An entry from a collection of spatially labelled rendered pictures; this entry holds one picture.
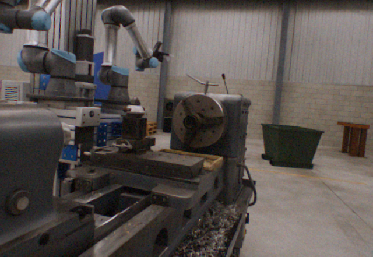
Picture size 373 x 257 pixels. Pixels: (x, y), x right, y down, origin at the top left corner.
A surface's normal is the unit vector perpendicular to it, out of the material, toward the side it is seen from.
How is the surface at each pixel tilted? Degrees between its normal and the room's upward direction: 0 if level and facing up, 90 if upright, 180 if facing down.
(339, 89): 90
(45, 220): 47
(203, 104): 90
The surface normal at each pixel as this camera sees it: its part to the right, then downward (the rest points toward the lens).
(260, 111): -0.22, 0.04
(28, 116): 0.71, -0.65
